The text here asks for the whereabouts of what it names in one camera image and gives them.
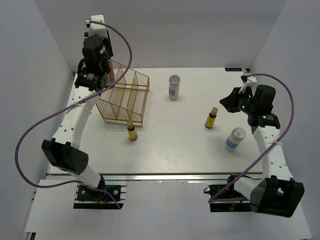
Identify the white jar blue label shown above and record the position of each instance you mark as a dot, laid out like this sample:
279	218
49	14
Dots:
236	136

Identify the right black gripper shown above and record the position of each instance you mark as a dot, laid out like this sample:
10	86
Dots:
229	102

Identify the right blue table sticker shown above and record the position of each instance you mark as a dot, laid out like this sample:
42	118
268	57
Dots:
233	69

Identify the small yellow bottle left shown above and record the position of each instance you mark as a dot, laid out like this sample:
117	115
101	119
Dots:
131	130

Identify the gold wire basket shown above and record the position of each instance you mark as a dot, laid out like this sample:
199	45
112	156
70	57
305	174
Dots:
127	100

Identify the small yellow bottle right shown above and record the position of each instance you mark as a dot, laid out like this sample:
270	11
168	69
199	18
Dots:
209	123

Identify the white jar near basket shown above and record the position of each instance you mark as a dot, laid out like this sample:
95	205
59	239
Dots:
174	87

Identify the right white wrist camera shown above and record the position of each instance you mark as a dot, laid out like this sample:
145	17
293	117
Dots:
249	80

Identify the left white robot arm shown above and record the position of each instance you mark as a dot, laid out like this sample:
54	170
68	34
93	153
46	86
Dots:
92	76

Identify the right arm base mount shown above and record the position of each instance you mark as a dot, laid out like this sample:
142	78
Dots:
234	206

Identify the small yellow bottle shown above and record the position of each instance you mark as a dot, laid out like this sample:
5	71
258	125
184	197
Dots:
131	130
209	123

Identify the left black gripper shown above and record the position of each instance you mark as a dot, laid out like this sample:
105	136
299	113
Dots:
106	42

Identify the dark sauce glass bottle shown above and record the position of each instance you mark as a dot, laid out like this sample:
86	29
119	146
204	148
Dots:
111	73

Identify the aluminium front rail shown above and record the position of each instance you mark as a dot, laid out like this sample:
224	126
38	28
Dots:
158	177

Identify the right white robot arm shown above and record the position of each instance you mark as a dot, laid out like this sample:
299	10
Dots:
277	194

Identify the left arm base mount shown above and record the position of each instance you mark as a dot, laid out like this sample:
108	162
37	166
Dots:
87	199

